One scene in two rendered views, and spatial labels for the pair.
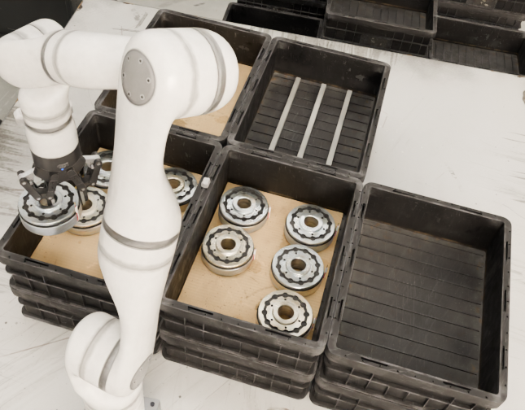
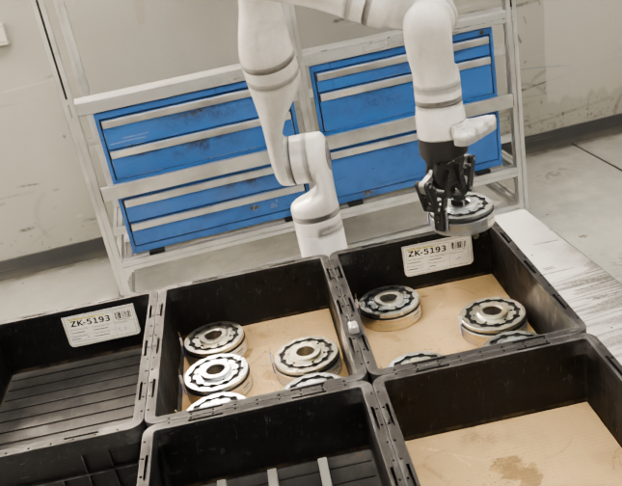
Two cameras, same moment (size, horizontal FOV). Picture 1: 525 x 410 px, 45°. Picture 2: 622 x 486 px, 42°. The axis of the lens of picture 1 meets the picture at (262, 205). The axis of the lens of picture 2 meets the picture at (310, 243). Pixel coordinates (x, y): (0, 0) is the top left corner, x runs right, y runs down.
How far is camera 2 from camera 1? 1.82 m
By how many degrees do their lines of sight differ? 104
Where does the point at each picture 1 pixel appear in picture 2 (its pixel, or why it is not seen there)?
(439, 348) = (42, 402)
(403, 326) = (84, 402)
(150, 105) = not seen: outside the picture
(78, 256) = (459, 305)
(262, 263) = (263, 380)
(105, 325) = (303, 138)
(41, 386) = not seen: hidden behind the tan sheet
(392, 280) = not seen: hidden behind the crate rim
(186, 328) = (305, 303)
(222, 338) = (265, 304)
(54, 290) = (446, 275)
